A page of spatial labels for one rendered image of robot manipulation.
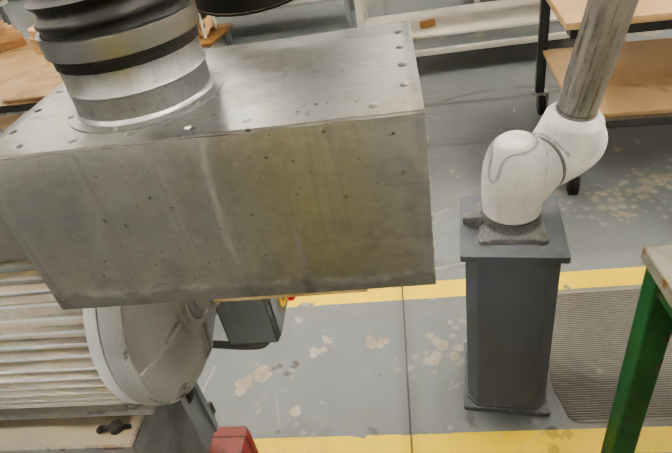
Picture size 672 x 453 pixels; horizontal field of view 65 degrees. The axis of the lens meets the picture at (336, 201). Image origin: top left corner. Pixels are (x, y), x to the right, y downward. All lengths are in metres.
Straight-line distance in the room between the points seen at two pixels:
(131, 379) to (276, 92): 0.34
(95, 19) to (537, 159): 1.17
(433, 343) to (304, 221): 1.81
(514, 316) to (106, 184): 1.38
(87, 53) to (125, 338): 0.30
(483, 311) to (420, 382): 0.53
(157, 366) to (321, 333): 1.67
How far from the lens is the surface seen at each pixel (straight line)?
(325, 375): 2.11
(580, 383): 2.09
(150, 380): 0.61
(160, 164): 0.36
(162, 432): 0.97
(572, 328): 2.24
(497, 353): 1.75
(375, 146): 0.32
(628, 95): 2.92
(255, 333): 1.00
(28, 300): 0.63
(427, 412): 1.98
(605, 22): 1.35
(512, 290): 1.55
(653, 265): 1.14
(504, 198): 1.41
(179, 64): 0.38
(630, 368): 1.36
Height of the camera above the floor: 1.67
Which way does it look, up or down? 35 degrees down
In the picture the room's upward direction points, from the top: 11 degrees counter-clockwise
